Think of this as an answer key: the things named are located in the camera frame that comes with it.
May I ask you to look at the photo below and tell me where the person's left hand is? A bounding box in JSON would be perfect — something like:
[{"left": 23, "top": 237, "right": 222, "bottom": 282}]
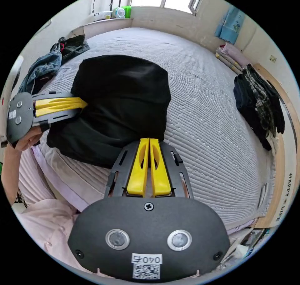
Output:
[{"left": 13, "top": 126, "right": 43, "bottom": 151}]

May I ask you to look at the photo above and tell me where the person's body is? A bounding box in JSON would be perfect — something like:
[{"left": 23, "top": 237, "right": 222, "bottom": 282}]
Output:
[{"left": 14, "top": 197, "right": 100, "bottom": 277}]

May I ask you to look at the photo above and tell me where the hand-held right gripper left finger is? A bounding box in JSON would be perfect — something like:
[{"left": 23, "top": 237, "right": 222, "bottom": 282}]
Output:
[{"left": 126, "top": 138, "right": 150, "bottom": 198}]

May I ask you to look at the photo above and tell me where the black jacket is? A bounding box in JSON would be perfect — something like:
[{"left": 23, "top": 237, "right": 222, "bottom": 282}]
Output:
[{"left": 46, "top": 54, "right": 172, "bottom": 169}]

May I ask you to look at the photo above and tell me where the folded pastel bedding stack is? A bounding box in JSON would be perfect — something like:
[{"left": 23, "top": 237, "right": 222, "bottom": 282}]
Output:
[{"left": 215, "top": 43, "right": 253, "bottom": 75}]

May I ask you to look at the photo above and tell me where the pile of dark clothes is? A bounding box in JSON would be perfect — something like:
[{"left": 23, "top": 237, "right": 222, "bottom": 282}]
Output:
[{"left": 233, "top": 63, "right": 285, "bottom": 151}]

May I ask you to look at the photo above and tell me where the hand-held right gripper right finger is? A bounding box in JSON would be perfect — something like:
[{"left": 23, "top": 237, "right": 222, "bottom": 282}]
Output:
[{"left": 150, "top": 138, "right": 172, "bottom": 197}]

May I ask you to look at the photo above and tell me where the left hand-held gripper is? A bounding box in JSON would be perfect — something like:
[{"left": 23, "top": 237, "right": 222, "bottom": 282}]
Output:
[{"left": 6, "top": 91, "right": 88, "bottom": 146}]

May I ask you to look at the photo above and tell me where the bed with grey quilt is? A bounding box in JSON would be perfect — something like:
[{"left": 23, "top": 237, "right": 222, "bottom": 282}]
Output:
[{"left": 17, "top": 27, "right": 294, "bottom": 234}]

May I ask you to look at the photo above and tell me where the blue curtain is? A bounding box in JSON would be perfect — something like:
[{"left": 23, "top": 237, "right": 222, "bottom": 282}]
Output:
[{"left": 214, "top": 6, "right": 246, "bottom": 45}]

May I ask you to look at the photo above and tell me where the pile of clothes with jeans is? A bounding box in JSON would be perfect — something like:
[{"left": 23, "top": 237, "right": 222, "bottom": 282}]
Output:
[{"left": 18, "top": 34, "right": 91, "bottom": 95}]

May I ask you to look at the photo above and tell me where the person's left forearm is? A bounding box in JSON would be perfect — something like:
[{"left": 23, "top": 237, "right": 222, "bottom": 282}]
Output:
[{"left": 1, "top": 147, "right": 22, "bottom": 206}]

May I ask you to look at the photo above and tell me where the white shelf with small items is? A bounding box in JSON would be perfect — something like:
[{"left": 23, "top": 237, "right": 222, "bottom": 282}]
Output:
[{"left": 90, "top": 5, "right": 133, "bottom": 23}]

